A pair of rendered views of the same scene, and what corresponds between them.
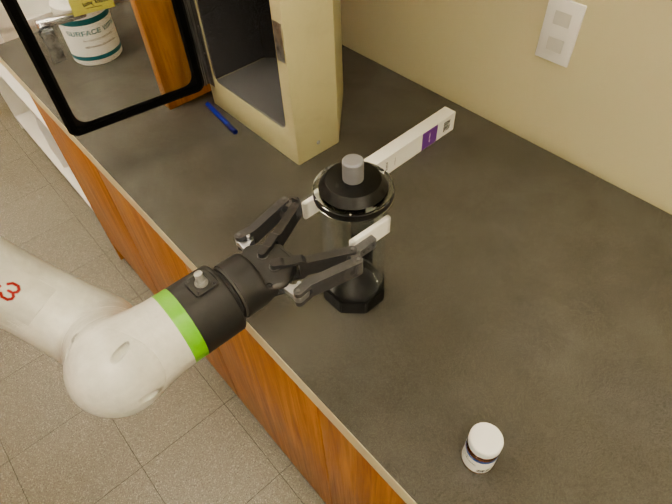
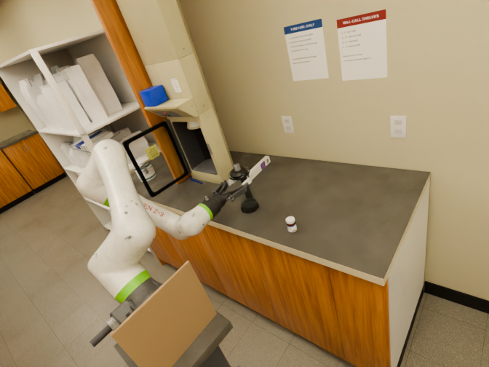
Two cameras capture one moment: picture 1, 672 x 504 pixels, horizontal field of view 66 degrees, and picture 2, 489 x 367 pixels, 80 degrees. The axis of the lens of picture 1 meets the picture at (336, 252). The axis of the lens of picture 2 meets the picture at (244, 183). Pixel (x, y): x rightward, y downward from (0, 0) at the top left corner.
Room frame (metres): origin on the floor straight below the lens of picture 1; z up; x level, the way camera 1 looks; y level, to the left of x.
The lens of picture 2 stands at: (-0.78, 0.03, 1.85)
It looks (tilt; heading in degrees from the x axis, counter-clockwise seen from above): 30 degrees down; 357
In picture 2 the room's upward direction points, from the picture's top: 18 degrees counter-clockwise
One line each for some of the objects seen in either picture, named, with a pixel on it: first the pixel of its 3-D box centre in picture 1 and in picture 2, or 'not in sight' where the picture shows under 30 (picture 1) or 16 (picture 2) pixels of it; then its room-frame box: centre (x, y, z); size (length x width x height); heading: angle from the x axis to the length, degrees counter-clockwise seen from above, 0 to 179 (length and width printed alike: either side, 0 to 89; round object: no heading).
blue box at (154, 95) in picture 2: not in sight; (153, 95); (1.00, 0.27, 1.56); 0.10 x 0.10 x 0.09; 39
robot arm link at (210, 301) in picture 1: (207, 305); (209, 207); (0.36, 0.16, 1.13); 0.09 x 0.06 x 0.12; 39
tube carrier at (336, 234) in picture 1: (353, 240); (244, 189); (0.51, -0.03, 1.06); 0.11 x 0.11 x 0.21
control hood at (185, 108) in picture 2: not in sight; (170, 111); (0.92, 0.21, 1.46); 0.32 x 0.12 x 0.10; 39
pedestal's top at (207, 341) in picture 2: not in sight; (172, 336); (-0.06, 0.42, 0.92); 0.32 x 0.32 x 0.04; 35
